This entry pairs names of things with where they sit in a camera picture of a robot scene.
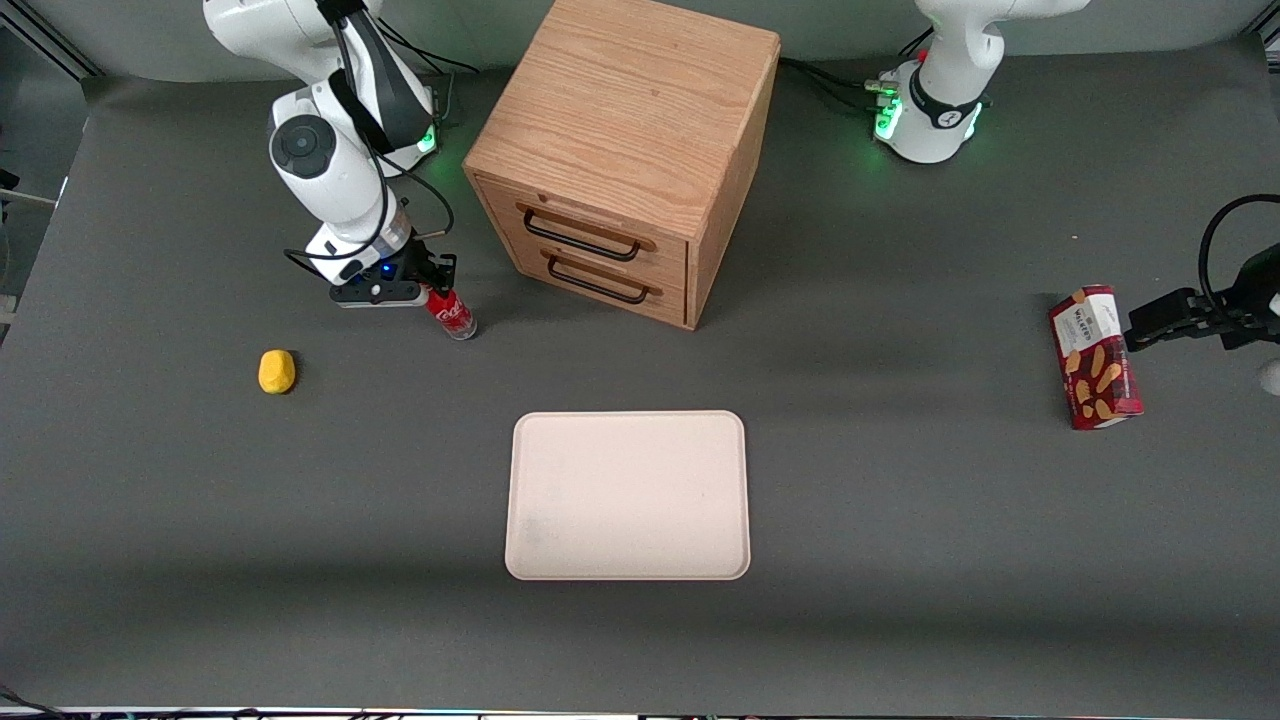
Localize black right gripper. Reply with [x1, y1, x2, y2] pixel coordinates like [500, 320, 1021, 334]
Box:
[378, 238, 459, 302]

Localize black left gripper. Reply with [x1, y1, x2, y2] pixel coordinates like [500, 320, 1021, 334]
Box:
[1126, 244, 1280, 354]

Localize red coke bottle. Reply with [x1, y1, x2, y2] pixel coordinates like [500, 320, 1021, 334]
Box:
[426, 286, 479, 342]

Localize beige rectangular tray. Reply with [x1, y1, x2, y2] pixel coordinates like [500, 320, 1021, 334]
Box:
[504, 410, 752, 582]

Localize red cookie box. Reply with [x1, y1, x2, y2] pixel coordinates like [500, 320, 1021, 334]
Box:
[1048, 285, 1145, 431]

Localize wooden drawer cabinet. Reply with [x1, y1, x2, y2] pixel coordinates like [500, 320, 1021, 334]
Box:
[462, 0, 782, 331]

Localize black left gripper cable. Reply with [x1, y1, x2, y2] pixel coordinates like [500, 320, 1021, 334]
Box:
[1198, 194, 1280, 313]

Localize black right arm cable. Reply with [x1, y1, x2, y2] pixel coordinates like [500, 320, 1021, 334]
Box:
[283, 0, 456, 278]

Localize wooden drawer long handle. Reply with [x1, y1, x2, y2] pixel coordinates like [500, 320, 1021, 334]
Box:
[474, 173, 692, 292]

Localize wooden drawer short handle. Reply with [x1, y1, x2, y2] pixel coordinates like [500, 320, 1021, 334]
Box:
[510, 240, 691, 330]

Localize black right base cables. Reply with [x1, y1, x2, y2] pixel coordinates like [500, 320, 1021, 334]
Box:
[380, 15, 483, 129]

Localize black base cables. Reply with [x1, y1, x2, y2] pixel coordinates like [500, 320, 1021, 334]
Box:
[779, 28, 936, 113]
[380, 15, 483, 129]

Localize black left base cables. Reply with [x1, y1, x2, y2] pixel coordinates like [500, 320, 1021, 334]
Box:
[779, 28, 936, 113]

